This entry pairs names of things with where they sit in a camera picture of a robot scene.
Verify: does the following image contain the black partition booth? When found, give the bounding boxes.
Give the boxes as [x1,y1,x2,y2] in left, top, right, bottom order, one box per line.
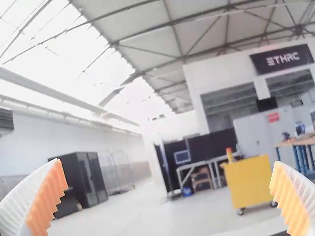
[154,127,238,197]

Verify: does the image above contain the grey metal table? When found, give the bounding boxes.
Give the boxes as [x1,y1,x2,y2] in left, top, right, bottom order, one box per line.
[175,153,243,196]

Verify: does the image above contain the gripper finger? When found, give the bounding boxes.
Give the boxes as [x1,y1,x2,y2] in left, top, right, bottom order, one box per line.
[0,158,69,236]
[268,160,315,236]

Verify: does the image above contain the black wall sign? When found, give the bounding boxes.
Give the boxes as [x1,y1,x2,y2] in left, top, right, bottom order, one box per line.
[249,43,315,75]

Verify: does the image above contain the yellow wheeled cart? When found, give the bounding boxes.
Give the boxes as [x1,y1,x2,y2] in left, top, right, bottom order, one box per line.
[223,147,279,217]

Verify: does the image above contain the blue frame workbench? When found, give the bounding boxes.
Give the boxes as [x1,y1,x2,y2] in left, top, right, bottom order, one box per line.
[274,136,315,177]

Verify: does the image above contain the wire cage trolley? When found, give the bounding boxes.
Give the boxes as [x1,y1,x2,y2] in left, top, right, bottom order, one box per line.
[97,149,135,196]

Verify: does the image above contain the grey metal cabinet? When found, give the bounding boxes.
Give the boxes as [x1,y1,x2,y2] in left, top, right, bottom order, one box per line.
[232,105,315,173]

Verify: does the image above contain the black server cabinet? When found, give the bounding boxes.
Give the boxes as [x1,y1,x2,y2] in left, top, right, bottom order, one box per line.
[48,151,109,220]

